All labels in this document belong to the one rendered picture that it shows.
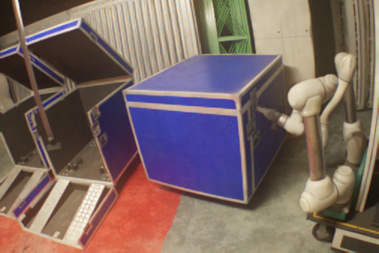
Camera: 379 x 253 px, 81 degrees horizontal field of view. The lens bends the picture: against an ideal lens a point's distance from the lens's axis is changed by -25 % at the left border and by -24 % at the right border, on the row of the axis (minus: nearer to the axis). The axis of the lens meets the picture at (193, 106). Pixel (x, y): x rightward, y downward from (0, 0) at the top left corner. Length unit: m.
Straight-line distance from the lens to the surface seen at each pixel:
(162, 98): 2.13
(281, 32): 3.03
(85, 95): 3.76
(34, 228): 3.00
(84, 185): 3.10
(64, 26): 2.68
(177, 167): 2.40
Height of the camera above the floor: 1.69
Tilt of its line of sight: 21 degrees down
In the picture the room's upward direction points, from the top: 10 degrees counter-clockwise
